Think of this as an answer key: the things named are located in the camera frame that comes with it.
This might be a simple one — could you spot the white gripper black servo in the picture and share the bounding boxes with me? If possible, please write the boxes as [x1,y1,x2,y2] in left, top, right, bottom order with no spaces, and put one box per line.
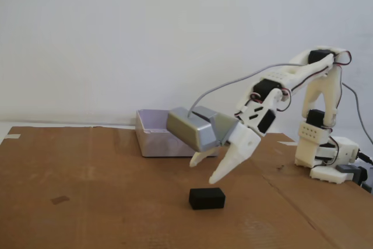
[189,87,285,185]

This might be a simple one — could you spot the black rectangular block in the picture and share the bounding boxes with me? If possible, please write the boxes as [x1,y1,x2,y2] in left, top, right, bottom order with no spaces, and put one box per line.
[188,187,227,211]

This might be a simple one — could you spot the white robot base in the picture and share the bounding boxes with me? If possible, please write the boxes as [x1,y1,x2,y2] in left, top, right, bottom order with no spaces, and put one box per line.
[308,135,360,186]

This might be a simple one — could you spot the grey plastic box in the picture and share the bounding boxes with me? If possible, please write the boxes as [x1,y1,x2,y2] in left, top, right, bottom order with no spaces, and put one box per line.
[135,108,220,159]

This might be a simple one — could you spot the brown cardboard sheet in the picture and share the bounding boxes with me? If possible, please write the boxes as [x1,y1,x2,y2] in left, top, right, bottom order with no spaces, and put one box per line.
[0,125,373,249]

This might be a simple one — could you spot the grey black table clamp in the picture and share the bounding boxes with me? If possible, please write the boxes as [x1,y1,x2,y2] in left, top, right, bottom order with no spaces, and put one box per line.
[335,164,373,194]

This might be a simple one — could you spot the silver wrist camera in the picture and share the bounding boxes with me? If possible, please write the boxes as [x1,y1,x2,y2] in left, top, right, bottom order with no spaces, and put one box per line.
[166,106,218,153]

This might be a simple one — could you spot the black power cable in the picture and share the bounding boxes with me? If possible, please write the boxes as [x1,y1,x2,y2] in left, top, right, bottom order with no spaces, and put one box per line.
[357,149,373,166]

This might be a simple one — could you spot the grey camera cable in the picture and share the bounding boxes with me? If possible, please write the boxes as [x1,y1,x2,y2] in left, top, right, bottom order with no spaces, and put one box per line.
[188,62,373,148]

